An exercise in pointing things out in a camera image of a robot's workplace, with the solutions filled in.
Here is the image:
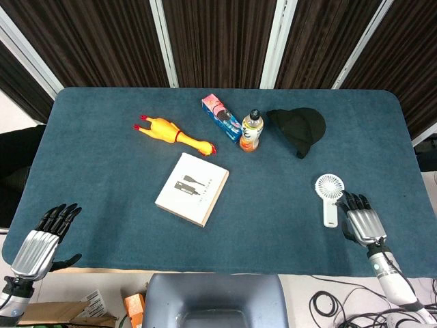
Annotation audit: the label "white handheld fan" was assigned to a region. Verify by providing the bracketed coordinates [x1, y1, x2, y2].
[314, 174, 346, 228]

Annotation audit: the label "dark folding screen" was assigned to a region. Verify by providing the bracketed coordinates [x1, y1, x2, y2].
[0, 0, 437, 141]

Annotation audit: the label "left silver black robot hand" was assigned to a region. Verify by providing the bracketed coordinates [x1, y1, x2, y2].
[10, 203, 83, 282]

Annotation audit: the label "white book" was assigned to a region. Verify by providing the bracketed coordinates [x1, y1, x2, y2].
[154, 152, 230, 228]

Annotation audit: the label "orange drink bottle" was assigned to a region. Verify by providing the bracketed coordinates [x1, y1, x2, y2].
[238, 109, 265, 152]

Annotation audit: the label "yellow rubber chicken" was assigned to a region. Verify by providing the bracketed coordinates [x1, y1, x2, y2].
[132, 115, 216, 157]

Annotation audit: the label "blue table cloth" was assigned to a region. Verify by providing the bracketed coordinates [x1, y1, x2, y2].
[1, 86, 426, 276]

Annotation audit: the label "orange box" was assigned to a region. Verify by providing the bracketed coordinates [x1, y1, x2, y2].
[123, 292, 145, 328]

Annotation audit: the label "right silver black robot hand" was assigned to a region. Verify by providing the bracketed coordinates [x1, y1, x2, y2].
[335, 190, 388, 246]

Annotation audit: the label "black chair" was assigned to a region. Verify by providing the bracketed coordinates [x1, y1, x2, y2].
[0, 124, 47, 229]

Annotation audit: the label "black cap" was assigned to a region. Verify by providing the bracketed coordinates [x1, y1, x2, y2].
[266, 107, 327, 160]

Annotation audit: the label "cardboard box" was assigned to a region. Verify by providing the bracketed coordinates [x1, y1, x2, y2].
[17, 289, 119, 328]

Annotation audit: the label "blue cookie box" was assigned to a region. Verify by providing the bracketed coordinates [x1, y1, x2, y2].
[201, 94, 244, 144]

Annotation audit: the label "black cables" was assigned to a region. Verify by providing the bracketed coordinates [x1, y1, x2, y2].
[309, 275, 437, 328]

